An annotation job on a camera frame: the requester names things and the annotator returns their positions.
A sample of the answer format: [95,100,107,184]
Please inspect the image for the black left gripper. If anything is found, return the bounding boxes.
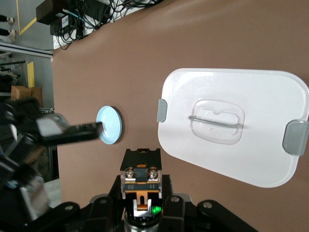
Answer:
[0,96,103,228]

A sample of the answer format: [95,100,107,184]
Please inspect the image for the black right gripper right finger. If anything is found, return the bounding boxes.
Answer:
[159,175,198,232]

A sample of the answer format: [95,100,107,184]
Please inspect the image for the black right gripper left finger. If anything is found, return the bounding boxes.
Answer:
[82,175,126,232]

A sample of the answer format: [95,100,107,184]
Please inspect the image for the black orange push-button switch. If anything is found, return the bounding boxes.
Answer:
[120,148,162,232]

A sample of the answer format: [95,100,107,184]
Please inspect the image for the white plastic storage box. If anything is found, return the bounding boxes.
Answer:
[156,68,309,189]

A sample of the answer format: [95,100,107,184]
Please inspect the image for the brown cardboard box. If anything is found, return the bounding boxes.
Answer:
[11,86,32,101]
[30,87,43,107]

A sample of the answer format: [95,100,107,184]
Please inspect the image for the light blue round plate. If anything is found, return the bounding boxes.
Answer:
[96,105,124,145]

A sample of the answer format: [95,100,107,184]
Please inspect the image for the grey box latch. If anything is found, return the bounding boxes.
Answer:
[156,99,168,123]

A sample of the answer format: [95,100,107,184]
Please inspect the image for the black power supply box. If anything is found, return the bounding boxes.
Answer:
[50,12,71,35]

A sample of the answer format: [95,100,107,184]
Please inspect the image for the dark wooden block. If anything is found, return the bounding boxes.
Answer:
[35,0,57,25]

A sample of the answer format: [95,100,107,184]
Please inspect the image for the grey metal rail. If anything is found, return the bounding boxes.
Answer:
[0,42,54,58]

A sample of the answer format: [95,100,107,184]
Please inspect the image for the tangled black cable bundle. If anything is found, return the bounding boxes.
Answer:
[49,0,165,50]

